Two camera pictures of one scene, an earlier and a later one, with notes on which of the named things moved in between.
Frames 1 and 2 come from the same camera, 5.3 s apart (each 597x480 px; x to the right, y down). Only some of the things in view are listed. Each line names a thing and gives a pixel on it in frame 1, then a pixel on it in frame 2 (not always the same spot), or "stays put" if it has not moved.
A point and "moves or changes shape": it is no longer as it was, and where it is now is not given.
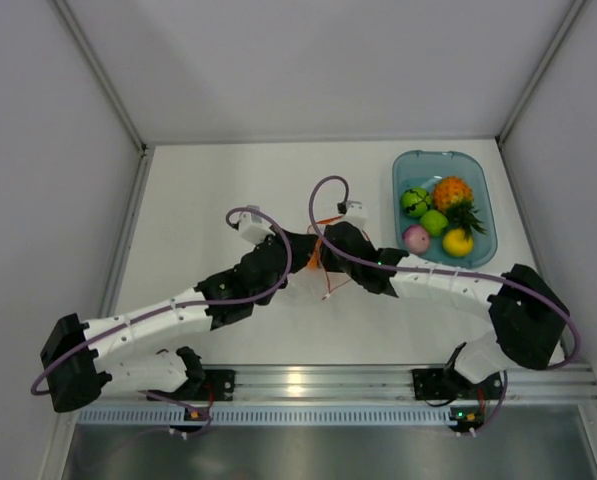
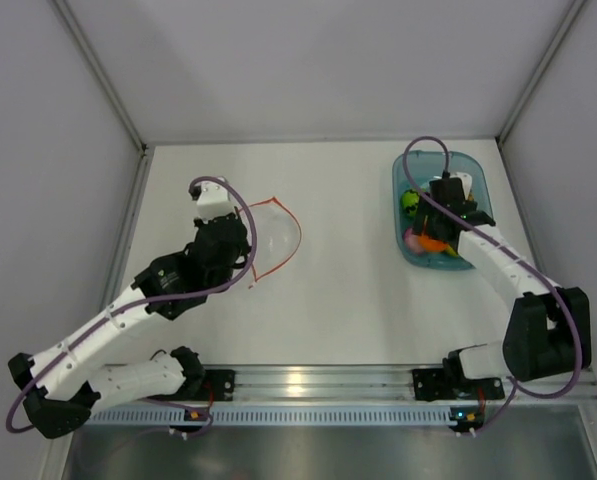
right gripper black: x=327 y=262 → x=420 y=226
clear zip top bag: x=316 y=286 moves or changes shape
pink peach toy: x=415 y=239 stays put
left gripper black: x=303 y=248 → x=244 y=249
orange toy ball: x=313 y=263 → x=431 y=245
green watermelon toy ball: x=415 y=201 stays put
